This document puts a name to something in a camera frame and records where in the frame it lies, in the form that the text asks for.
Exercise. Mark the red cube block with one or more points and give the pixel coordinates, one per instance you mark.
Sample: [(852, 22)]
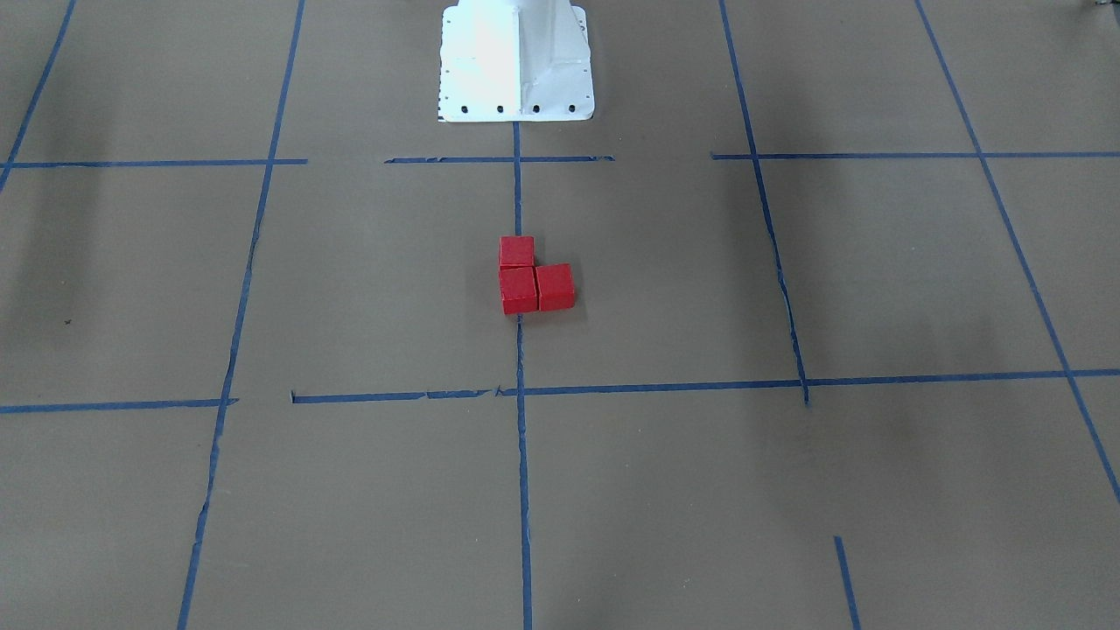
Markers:
[(518, 290), (556, 289), (517, 251)]

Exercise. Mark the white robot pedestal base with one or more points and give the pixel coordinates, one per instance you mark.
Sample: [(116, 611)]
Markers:
[(517, 61)]

